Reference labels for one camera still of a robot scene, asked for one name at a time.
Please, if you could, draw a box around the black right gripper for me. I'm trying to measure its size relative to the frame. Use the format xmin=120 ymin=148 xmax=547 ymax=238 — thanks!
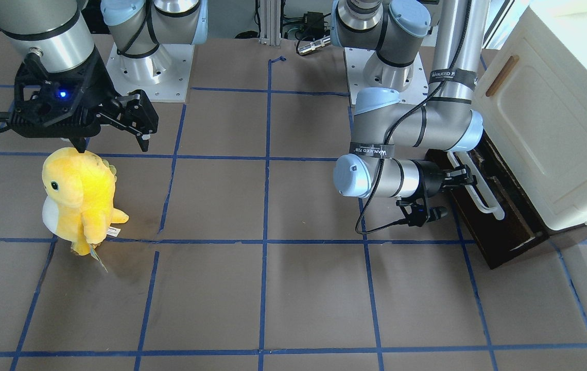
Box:
xmin=7 ymin=49 xmax=159 ymax=154

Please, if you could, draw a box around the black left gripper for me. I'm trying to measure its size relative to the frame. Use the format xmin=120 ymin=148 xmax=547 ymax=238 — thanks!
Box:
xmin=411 ymin=160 xmax=477 ymax=199

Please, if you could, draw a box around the white drawer handle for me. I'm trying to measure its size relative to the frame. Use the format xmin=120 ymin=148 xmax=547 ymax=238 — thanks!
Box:
xmin=447 ymin=151 xmax=505 ymax=221

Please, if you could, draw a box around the dark brown wooden drawer cabinet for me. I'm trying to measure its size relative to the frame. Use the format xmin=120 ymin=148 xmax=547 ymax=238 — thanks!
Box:
xmin=425 ymin=130 xmax=587 ymax=270

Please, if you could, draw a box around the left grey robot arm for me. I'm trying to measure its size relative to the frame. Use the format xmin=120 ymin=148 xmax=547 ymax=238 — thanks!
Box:
xmin=331 ymin=1 xmax=489 ymax=199

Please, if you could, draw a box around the yellow plush duck toy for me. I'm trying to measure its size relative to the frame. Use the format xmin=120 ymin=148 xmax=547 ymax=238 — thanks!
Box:
xmin=42 ymin=147 xmax=129 ymax=262

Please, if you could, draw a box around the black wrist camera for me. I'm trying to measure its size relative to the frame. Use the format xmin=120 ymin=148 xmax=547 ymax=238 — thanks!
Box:
xmin=395 ymin=199 xmax=448 ymax=226

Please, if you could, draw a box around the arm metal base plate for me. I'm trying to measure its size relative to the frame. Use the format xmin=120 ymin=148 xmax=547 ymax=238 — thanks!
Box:
xmin=106 ymin=44 xmax=195 ymax=103
xmin=344 ymin=48 xmax=428 ymax=106

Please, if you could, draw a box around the aluminium frame post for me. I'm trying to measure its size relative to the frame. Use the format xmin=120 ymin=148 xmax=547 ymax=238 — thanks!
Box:
xmin=257 ymin=0 xmax=282 ymax=48

